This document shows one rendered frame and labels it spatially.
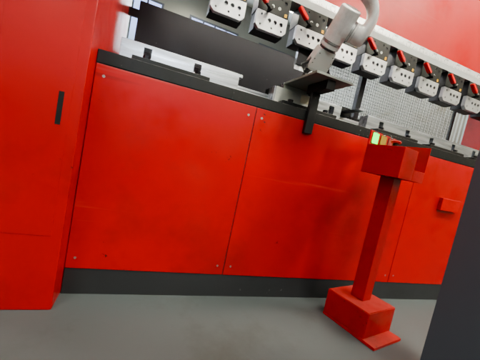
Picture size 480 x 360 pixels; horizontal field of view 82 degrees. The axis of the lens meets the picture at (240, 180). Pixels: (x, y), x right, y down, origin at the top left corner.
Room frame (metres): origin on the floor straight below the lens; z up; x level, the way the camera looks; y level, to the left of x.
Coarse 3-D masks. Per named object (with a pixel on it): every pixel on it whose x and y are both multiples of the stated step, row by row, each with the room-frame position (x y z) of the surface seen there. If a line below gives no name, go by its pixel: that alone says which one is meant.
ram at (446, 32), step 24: (336, 0) 1.37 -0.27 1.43; (360, 0) 1.41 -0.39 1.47; (384, 0) 1.46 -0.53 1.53; (408, 0) 1.51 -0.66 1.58; (432, 0) 1.57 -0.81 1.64; (456, 0) 1.63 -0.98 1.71; (384, 24) 1.47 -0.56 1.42; (408, 24) 1.52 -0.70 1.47; (432, 24) 1.58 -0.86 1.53; (456, 24) 1.64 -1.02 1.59; (408, 48) 1.54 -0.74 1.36; (432, 48) 1.60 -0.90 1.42; (456, 48) 1.66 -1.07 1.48; (456, 72) 1.68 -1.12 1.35
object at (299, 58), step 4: (296, 52) 1.37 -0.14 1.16; (300, 52) 1.36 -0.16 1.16; (304, 52) 1.36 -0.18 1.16; (308, 52) 1.37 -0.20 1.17; (296, 56) 1.36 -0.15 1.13; (300, 56) 1.36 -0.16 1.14; (304, 56) 1.37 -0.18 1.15; (308, 56) 1.37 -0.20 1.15; (296, 60) 1.35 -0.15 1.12; (300, 60) 1.36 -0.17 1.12; (304, 60) 1.37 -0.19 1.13; (296, 64) 1.36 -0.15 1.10; (300, 64) 1.36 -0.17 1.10; (296, 68) 1.37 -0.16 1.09; (300, 68) 1.37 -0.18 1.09
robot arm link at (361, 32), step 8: (368, 0) 1.10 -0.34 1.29; (376, 0) 1.09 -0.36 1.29; (368, 8) 1.12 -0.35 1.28; (376, 8) 1.09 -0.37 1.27; (368, 16) 1.12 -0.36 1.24; (376, 16) 1.10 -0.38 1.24; (360, 24) 1.12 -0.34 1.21; (368, 24) 1.11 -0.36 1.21; (352, 32) 1.12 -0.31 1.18; (360, 32) 1.11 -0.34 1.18; (368, 32) 1.11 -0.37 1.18; (352, 40) 1.14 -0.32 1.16; (360, 40) 1.12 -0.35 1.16
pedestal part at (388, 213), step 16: (384, 176) 1.16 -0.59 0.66; (384, 192) 1.15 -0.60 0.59; (384, 208) 1.14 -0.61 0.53; (384, 224) 1.14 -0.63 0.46; (368, 240) 1.17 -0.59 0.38; (384, 240) 1.16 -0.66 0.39; (368, 256) 1.15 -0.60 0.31; (368, 272) 1.14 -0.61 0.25; (352, 288) 1.18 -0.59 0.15; (368, 288) 1.14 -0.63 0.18
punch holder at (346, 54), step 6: (342, 48) 1.39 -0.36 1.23; (348, 48) 1.40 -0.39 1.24; (354, 48) 1.42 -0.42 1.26; (336, 54) 1.38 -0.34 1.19; (342, 54) 1.40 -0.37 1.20; (348, 54) 1.41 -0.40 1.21; (354, 54) 1.42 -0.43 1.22; (336, 60) 1.40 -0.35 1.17; (342, 60) 1.40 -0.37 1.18; (348, 60) 1.41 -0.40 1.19; (354, 60) 1.42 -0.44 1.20; (336, 66) 1.49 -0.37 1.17; (342, 66) 1.47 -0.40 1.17; (348, 66) 1.45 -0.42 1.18
